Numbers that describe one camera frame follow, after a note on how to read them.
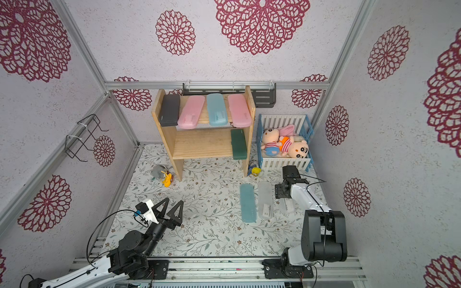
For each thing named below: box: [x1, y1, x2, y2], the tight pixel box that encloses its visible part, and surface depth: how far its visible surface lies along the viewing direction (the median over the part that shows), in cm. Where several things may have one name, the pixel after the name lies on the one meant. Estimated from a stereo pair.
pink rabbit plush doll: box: [260, 124, 295, 156], surface depth 108 cm
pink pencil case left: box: [177, 95, 206, 130], surface depth 72 cm
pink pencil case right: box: [227, 93, 252, 128], surface depth 74 cm
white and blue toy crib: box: [256, 114, 314, 173], surface depth 107 cm
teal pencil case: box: [240, 183, 257, 223], surface depth 95 cm
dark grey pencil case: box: [159, 94, 181, 127], surface depth 76 cm
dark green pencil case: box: [230, 129, 248, 160], surface depth 92 cm
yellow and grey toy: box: [151, 165, 173, 188], surface depth 102 cm
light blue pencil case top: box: [206, 93, 229, 127], surface depth 74 cm
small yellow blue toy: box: [247, 164, 262, 177], surface depth 105 cm
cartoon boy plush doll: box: [277, 135, 310, 159], surface depth 103 cm
